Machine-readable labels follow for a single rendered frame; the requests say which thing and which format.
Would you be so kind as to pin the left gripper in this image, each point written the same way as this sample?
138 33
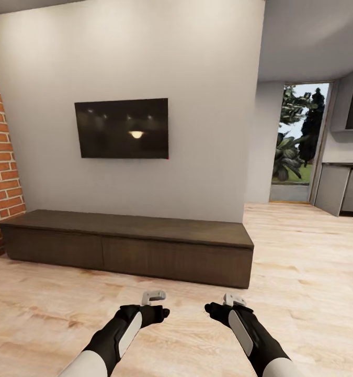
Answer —
155 314

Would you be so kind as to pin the fixed window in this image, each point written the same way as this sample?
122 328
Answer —
302 123

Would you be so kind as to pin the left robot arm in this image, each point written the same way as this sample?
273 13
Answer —
108 346

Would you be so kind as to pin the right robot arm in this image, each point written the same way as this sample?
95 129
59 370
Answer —
262 350

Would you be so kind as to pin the wall mounted tv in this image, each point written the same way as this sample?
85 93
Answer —
129 129

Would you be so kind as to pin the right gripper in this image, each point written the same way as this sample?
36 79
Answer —
216 311

